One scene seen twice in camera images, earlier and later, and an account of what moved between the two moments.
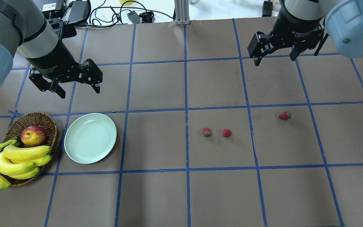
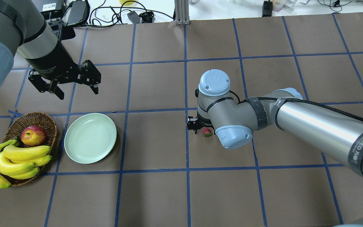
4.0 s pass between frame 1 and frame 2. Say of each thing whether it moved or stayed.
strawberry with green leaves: stayed
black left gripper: stayed
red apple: stayed
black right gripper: moved
